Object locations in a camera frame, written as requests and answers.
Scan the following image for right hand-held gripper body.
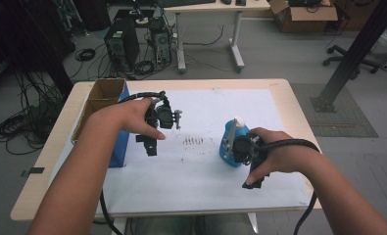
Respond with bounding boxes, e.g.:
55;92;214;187
224;117;268;165

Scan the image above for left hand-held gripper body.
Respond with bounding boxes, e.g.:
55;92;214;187
144;92;183;130

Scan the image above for blue detergent bottle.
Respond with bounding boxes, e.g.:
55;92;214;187
218;116;250;168

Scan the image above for blue cardboard box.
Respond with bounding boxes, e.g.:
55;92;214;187
71;77;131;168

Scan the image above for person's left hand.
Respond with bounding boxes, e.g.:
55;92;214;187
94;97;167;141

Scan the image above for person's right hand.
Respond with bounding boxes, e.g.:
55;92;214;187
245;126;308;187

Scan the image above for white paper sheet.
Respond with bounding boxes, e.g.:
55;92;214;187
96;88;313;216

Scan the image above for small black computer tower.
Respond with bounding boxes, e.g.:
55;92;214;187
149;18;172;65

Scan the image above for large black computer tower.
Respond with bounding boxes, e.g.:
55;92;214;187
103;18;140;73

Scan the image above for grey floor mat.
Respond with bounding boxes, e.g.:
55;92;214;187
290;82;379;138

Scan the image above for black tape strip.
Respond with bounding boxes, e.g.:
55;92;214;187
21;166;46;178

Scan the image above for black keyboard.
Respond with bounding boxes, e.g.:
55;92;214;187
158;0;217;8

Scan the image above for white desk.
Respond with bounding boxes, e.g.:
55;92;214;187
163;0;272;73

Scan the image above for black office chair base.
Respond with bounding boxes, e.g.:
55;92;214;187
322;44;381;74

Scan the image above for open brown cardboard box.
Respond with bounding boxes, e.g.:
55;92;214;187
268;0;339;33

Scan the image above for dark curtain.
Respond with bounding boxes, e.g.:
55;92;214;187
0;0;75;99

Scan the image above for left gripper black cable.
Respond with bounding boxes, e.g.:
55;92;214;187
98;90;168;235

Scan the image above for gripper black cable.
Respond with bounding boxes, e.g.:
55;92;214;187
259;138;321;235
98;90;168;235

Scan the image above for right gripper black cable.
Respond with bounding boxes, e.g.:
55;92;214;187
259;138;321;235

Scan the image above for coiled black cable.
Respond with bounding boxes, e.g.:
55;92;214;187
74;48;97;63
133;60;157;76

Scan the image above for bundle of black floor cables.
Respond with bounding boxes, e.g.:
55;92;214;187
0;71;67;157

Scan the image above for black metal post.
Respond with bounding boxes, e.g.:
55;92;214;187
310;0;387;114

